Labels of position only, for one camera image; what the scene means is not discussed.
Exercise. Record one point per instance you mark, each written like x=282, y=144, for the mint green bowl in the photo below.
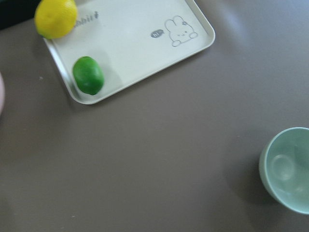
x=284, y=168

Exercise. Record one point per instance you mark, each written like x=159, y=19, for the pink bowl of ice cubes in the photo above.
x=2, y=94

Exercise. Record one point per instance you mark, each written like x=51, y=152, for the green lime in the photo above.
x=88, y=75

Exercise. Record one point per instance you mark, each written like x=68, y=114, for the cream rabbit tray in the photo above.
x=130, y=40

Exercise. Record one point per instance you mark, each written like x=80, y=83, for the yellow lemon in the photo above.
x=55, y=18

